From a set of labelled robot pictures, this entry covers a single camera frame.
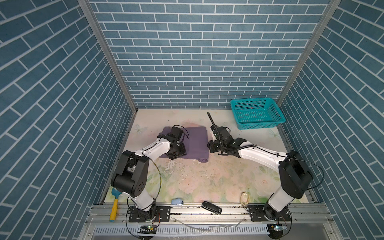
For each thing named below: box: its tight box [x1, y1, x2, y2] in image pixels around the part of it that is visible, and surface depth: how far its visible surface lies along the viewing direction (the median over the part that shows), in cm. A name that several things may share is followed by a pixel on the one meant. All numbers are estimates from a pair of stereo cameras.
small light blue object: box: [171, 197, 184, 206], surface depth 77 cm
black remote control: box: [201, 201, 223, 215], surface depth 75 cm
